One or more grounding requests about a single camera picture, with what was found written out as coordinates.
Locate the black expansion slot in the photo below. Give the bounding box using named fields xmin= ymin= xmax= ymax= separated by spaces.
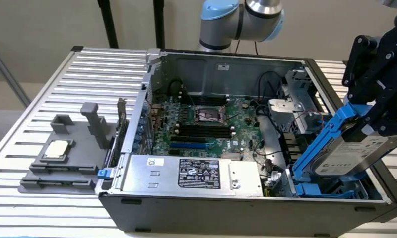
xmin=171 ymin=136 xmax=208 ymax=144

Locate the silver metal disk bay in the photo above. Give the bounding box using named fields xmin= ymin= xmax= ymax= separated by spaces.
xmin=267 ymin=69 xmax=332 ymax=136

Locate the green motherboard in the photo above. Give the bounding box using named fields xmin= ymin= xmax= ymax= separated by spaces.
xmin=151 ymin=93 xmax=266 ymax=161

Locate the grey metal pole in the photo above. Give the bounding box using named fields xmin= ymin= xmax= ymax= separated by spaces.
xmin=0 ymin=37 xmax=32 ymax=106

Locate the red wire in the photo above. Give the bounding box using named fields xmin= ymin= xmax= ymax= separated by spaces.
xmin=296 ymin=111 xmax=331 ymax=124

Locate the silver chipset heat sink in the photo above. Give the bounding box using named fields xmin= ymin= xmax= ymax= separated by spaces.
xmin=222 ymin=152 xmax=246 ymax=161

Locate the silver CPU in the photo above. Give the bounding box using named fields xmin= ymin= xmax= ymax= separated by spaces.
xmin=43 ymin=139 xmax=76 ymax=159

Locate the grey parts rack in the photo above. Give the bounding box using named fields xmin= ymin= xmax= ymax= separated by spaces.
xmin=18 ymin=101 xmax=116 ymax=194

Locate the black stand pole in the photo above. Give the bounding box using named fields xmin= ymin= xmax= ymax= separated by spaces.
xmin=154 ymin=0 xmax=167 ymax=50
xmin=100 ymin=0 xmax=120 ymax=49

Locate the blue expansion slot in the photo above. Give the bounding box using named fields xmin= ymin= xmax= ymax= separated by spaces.
xmin=170 ymin=142 xmax=208 ymax=150

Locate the disk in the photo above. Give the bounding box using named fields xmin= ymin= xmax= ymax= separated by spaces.
xmin=292 ymin=101 xmax=397 ymax=181

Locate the silver power supply unit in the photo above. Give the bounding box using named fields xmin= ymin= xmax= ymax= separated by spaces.
xmin=120 ymin=154 xmax=266 ymax=198

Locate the blue plastic disk bay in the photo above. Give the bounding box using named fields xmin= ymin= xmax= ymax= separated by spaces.
xmin=291 ymin=173 xmax=371 ymax=199

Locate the black open PC case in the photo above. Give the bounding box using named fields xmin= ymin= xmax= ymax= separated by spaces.
xmin=98 ymin=48 xmax=397 ymax=234

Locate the disk wire with connector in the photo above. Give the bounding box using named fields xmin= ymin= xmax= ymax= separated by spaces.
xmin=260 ymin=158 xmax=284 ymax=181

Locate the graphics card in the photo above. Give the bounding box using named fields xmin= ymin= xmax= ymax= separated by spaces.
xmin=106 ymin=97 xmax=130 ymax=170

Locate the black looped wire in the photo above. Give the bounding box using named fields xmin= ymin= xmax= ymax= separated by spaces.
xmin=256 ymin=71 xmax=284 ymax=100

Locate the CPU socket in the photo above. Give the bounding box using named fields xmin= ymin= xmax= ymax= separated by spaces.
xmin=192 ymin=105 xmax=228 ymax=124

